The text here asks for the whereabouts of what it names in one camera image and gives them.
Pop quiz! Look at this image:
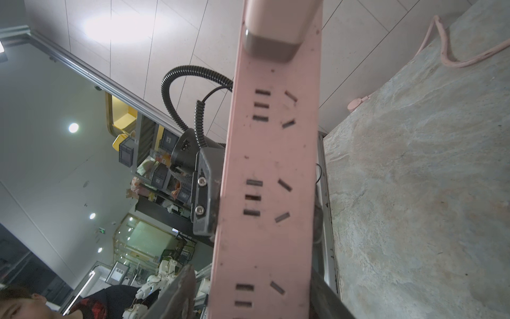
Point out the left corner aluminium post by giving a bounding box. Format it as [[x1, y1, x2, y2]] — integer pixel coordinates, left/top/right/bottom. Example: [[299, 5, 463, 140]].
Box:
[[1, 25, 182, 136]]

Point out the background storage shelf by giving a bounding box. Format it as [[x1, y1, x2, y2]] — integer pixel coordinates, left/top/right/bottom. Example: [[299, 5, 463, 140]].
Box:
[[106, 93, 191, 221]]

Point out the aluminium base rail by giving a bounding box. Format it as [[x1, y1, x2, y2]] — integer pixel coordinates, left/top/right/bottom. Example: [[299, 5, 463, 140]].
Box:
[[314, 131, 340, 296]]

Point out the pink power strip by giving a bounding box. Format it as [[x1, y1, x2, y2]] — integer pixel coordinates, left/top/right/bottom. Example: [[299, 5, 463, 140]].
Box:
[[207, 1, 323, 318]]

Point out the person in background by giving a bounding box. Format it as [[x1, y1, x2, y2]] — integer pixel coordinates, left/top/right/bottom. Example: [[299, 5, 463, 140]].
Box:
[[0, 284, 160, 319]]

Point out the pink power strip cord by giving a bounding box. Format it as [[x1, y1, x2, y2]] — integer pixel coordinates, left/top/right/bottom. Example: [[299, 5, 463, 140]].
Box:
[[346, 15, 510, 112]]

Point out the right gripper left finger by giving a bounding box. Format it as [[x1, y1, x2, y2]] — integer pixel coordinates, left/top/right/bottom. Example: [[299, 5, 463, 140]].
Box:
[[142, 265, 196, 319]]

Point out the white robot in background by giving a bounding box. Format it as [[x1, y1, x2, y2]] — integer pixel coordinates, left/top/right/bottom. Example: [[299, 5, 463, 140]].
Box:
[[121, 257, 212, 319]]

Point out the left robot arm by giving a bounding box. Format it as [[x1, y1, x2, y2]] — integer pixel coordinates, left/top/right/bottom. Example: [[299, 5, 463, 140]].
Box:
[[161, 65, 233, 237]]

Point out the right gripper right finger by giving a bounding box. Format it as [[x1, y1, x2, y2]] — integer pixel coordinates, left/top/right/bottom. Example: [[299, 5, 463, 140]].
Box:
[[309, 269, 355, 319]]

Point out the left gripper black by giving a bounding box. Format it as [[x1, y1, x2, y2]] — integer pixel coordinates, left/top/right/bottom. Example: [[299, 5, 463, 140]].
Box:
[[192, 147, 225, 237]]

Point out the beige power adapter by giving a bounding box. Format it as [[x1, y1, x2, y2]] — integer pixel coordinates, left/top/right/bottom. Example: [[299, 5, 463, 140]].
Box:
[[243, 0, 323, 63]]

